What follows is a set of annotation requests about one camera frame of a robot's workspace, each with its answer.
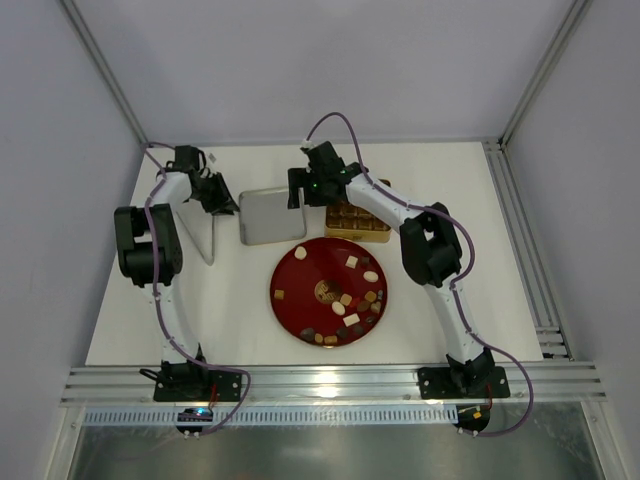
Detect metal tongs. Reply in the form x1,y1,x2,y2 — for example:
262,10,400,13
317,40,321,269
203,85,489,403
177,201,215,266

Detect silver tin lid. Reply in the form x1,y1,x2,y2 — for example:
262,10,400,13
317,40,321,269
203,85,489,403
239,187,307,246

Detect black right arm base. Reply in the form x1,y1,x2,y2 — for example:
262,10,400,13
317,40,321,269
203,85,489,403
417,367,511,400

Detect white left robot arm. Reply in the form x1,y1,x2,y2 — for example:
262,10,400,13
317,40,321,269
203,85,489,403
114,145,243,402

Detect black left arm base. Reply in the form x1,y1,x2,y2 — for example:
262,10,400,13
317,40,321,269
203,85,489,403
139,365,242,403

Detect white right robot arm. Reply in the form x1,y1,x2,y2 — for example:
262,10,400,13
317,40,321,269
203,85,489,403
288,141,495,396

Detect gold chocolate tin box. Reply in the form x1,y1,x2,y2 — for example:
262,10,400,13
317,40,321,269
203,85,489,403
324,201,392,243

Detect white cone chocolate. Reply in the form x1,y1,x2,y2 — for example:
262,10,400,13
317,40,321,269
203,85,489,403
294,247,306,260

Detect white oval swirl chocolate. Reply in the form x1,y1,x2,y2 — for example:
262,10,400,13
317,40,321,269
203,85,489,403
363,271,378,282

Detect white rectangular chocolate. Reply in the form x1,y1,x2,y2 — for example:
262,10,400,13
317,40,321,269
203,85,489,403
343,313,360,326

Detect grey brown pebble chocolate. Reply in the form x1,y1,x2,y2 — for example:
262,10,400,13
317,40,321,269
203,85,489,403
301,328,315,339

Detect round red lacquer plate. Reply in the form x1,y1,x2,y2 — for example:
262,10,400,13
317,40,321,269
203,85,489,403
269,237,389,348

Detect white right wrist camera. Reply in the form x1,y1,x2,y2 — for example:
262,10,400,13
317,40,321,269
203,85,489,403
300,139,316,152

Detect right aluminium frame rail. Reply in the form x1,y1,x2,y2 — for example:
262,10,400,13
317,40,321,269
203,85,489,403
482,139,574,361

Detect aluminium front rail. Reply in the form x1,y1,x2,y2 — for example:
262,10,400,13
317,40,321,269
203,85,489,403
61,361,606,406

